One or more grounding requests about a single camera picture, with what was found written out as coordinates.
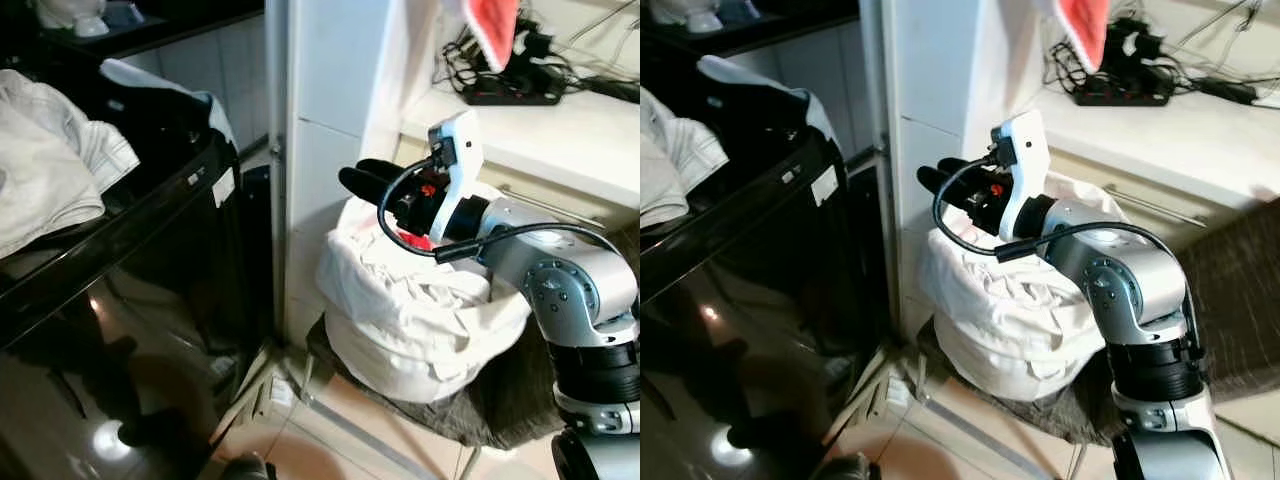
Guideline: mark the pink and white hanging cloth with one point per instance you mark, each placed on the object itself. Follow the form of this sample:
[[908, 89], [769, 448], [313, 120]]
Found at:
[[495, 25], [1087, 25]]

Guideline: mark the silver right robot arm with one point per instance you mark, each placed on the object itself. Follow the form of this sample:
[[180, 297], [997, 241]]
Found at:
[[1140, 285], [585, 290]]

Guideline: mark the red garment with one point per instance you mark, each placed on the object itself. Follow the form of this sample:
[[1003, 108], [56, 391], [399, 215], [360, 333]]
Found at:
[[413, 241]]

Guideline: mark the white washer label sticker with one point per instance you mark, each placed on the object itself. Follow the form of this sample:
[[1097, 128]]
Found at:
[[222, 187], [825, 185]]

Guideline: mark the white ceramic object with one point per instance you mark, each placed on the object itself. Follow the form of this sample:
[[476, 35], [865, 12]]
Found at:
[[690, 12], [75, 15]]

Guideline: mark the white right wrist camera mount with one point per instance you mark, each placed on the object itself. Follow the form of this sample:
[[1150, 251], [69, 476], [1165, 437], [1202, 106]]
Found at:
[[1025, 150], [462, 150]]

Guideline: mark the black power strip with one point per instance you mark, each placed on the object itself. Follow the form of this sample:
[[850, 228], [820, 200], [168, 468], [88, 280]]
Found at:
[[1120, 98], [510, 97]]

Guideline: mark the dark robot foot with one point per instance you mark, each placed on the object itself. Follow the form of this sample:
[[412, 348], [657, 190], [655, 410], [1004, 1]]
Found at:
[[248, 468], [848, 468]]

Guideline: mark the white laundry bundle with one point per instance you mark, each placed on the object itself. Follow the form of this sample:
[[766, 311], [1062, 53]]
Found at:
[[1000, 320], [420, 320]]

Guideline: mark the white and black draped cloth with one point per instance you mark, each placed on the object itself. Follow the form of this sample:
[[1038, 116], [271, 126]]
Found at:
[[130, 72], [722, 68]]

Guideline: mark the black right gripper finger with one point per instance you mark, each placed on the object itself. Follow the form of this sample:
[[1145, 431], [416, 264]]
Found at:
[[382, 168], [940, 183], [360, 185], [960, 166]]

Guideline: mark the glossy black washing machine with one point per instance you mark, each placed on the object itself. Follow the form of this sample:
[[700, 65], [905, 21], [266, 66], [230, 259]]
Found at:
[[760, 300], [150, 300]]

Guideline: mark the dark grey fuzzy mat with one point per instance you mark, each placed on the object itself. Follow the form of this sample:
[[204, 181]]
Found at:
[[505, 400], [1075, 415]]

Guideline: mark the black power adapter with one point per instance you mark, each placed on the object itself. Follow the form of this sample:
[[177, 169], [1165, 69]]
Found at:
[[615, 90], [1230, 90]]

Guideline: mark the crumpled white ribbed garment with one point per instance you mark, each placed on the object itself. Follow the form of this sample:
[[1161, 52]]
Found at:
[[670, 170], [50, 170]]

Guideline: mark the white counter cabinet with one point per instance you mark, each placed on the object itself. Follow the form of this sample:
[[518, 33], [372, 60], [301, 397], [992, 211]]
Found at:
[[1180, 140], [560, 135]]

